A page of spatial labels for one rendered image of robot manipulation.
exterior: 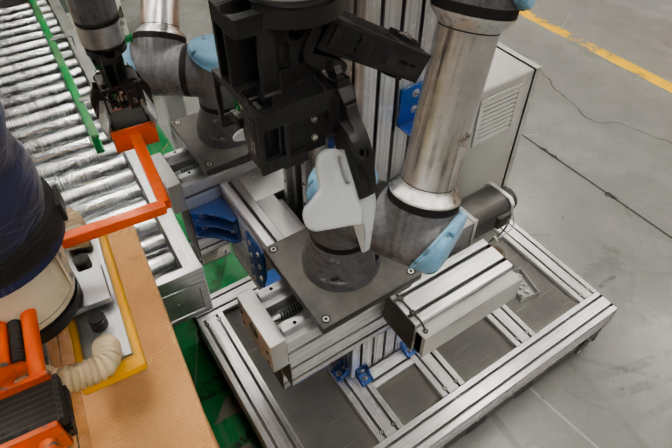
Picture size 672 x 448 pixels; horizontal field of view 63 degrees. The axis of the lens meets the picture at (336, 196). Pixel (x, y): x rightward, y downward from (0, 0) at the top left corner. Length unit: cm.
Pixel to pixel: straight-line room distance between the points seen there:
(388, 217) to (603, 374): 158
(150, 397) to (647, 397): 177
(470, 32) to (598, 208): 221
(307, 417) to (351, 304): 85
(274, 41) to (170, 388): 81
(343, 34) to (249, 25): 7
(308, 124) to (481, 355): 163
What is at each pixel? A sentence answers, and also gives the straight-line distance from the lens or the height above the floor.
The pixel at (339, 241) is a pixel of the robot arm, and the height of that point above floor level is 116.
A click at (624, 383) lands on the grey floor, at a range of 234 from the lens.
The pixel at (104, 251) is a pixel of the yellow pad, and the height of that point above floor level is 107.
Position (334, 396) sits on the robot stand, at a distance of 184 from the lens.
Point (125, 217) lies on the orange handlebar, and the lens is 100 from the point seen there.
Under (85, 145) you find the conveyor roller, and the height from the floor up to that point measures 54.
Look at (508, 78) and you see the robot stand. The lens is 125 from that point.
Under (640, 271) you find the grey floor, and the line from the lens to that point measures 270.
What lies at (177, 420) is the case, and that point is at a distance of 105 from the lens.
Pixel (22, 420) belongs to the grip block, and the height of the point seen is 120.
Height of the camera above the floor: 187
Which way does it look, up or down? 44 degrees down
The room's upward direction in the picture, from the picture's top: straight up
